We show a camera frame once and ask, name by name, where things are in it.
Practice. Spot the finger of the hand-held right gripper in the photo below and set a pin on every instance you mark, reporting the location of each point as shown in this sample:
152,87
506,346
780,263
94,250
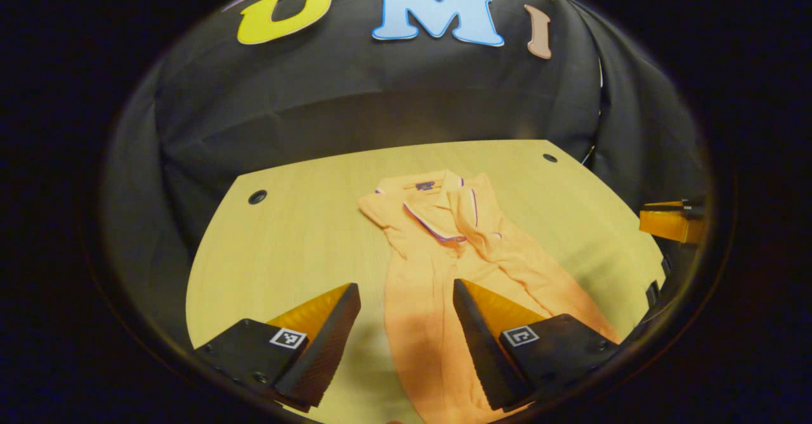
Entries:
666,224

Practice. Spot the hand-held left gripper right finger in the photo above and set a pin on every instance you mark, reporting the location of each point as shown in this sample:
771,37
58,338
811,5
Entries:
482,354

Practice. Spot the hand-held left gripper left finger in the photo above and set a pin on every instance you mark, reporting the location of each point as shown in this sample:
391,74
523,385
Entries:
327,354

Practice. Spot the orange T-shirt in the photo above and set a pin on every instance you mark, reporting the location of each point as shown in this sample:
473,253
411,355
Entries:
431,265

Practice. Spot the black backdrop cloth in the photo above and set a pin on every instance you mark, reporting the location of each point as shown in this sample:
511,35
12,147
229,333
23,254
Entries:
380,94

